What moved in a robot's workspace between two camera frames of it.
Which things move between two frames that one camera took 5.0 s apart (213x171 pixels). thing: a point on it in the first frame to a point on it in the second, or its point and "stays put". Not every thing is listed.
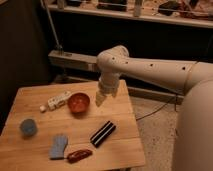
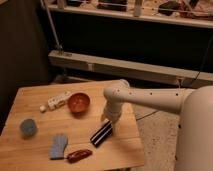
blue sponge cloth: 57,146 stays put
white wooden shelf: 195,13 stays put
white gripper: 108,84 to 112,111
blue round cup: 28,127 stays put
